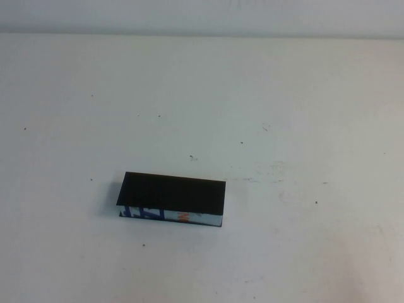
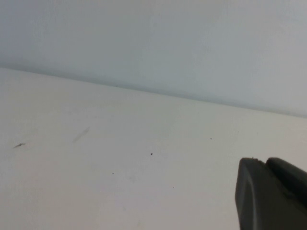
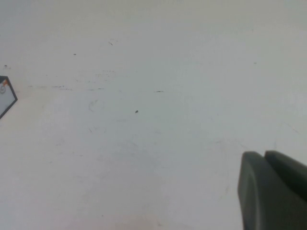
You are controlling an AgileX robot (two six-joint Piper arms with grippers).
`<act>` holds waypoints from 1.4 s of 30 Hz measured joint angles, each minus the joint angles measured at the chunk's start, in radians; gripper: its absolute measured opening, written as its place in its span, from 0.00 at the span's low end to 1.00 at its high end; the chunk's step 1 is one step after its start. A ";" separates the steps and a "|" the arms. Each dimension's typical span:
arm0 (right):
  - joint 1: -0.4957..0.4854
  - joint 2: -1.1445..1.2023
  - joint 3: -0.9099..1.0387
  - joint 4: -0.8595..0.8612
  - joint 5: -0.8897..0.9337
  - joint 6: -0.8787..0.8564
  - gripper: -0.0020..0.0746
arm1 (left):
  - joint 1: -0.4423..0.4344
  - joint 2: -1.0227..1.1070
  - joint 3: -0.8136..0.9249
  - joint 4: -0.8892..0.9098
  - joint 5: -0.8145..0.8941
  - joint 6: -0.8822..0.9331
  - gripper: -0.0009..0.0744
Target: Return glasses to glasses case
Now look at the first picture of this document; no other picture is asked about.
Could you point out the black glasses case printed side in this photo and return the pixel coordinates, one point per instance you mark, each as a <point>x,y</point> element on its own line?
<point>173,192</point>

